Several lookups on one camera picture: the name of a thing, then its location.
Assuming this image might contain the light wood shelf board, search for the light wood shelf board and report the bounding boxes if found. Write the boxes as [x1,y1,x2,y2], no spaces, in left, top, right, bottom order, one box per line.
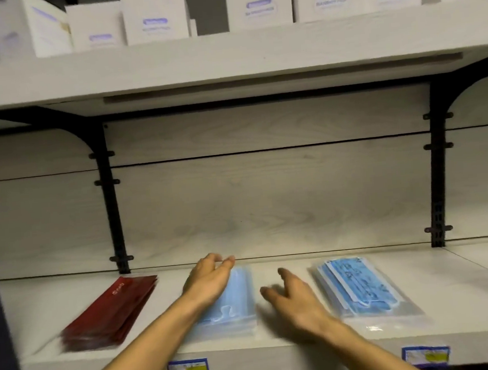
[0,0,488,125]
[0,237,488,370]

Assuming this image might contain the stack of dark red packets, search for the stack of dark red packets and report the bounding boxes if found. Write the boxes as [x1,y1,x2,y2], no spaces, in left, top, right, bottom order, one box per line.
[56,273,164,354]

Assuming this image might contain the row of white boxes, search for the row of white boxes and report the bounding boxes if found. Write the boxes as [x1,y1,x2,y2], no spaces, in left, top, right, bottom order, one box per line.
[21,0,488,60]

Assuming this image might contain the black metal shelf bracket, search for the black metal shelf bracket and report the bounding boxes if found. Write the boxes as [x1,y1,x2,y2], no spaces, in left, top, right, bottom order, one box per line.
[0,101,136,285]
[410,54,488,249]

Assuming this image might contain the person's left hand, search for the person's left hand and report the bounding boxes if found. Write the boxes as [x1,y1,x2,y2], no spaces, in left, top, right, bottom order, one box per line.
[180,251,240,312]

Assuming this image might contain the plain blue face mask pack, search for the plain blue face mask pack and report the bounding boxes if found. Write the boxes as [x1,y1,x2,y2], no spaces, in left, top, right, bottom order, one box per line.
[178,266,259,344]

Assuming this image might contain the grey under-shelf light strip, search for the grey under-shelf light strip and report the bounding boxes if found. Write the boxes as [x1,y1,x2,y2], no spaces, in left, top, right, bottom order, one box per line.
[101,51,466,105]

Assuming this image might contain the person's right forearm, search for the person's right forearm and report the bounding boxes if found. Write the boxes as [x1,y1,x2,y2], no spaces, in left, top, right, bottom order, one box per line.
[321,311,426,370]

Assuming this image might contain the printed blue face mask pack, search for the printed blue face mask pack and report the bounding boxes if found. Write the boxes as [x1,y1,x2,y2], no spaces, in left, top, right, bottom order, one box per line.
[308,250,429,339]

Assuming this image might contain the person's right hand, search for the person's right hand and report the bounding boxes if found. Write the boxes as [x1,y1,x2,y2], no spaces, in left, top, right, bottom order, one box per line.
[258,264,339,344]

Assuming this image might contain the person's left forearm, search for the person's left forearm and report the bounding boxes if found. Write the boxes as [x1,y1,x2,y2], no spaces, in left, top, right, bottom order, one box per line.
[63,290,217,370]

